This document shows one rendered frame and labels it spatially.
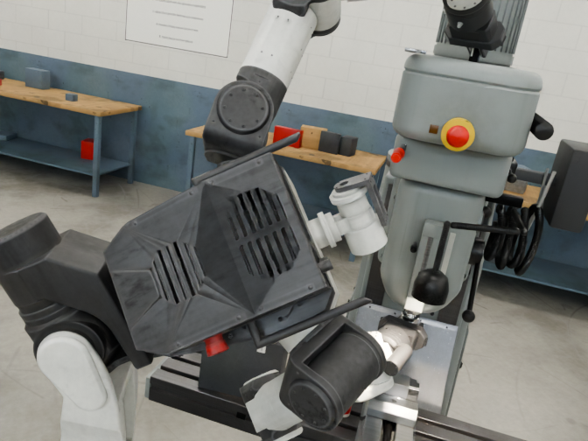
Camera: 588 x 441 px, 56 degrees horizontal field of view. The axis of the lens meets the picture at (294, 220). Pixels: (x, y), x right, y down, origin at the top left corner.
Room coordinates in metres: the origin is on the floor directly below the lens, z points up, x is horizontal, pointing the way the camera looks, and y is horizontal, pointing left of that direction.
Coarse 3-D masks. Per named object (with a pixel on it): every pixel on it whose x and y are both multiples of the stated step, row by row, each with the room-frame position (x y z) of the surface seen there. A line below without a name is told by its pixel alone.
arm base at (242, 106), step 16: (240, 80) 0.90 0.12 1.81; (224, 96) 0.88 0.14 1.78; (240, 96) 0.88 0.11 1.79; (256, 96) 0.88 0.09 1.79; (224, 112) 0.86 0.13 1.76; (240, 112) 0.87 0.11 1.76; (256, 112) 0.87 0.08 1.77; (272, 112) 0.88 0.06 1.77; (208, 128) 0.86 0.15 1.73; (224, 128) 0.86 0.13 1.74; (240, 128) 0.86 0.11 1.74; (256, 128) 0.86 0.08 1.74; (208, 144) 0.87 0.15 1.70; (224, 144) 0.86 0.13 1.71; (240, 144) 0.86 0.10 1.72; (256, 144) 0.86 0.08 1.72; (208, 160) 0.96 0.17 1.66; (224, 160) 0.91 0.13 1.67
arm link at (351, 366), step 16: (352, 336) 0.78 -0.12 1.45; (336, 352) 0.74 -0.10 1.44; (352, 352) 0.75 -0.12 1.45; (368, 352) 0.76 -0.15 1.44; (320, 368) 0.71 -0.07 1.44; (336, 368) 0.71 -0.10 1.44; (352, 368) 0.72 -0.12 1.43; (368, 368) 0.74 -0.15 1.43; (336, 384) 0.69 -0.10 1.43; (352, 384) 0.70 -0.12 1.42; (368, 384) 0.74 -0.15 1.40; (352, 400) 0.70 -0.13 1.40
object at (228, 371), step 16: (224, 352) 1.28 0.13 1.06; (240, 352) 1.28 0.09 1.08; (256, 352) 1.27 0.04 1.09; (272, 352) 1.27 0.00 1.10; (208, 368) 1.29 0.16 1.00; (224, 368) 1.28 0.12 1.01; (240, 368) 1.28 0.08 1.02; (256, 368) 1.27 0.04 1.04; (272, 368) 1.27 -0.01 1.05; (208, 384) 1.29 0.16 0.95; (224, 384) 1.28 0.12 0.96; (240, 384) 1.28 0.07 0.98
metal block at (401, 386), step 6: (396, 378) 1.27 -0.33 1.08; (402, 378) 1.27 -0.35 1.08; (408, 378) 1.27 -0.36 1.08; (396, 384) 1.24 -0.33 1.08; (402, 384) 1.24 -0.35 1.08; (408, 384) 1.25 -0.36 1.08; (390, 390) 1.24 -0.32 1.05; (396, 390) 1.24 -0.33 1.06; (402, 390) 1.24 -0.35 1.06; (408, 390) 1.23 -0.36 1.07; (402, 396) 1.24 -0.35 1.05
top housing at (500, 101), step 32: (416, 64) 1.09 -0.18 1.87; (448, 64) 1.07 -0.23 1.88; (480, 64) 1.07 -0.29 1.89; (416, 96) 1.08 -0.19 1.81; (448, 96) 1.06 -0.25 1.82; (480, 96) 1.05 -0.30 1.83; (512, 96) 1.04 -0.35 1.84; (416, 128) 1.07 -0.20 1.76; (480, 128) 1.05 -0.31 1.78; (512, 128) 1.04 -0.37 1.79
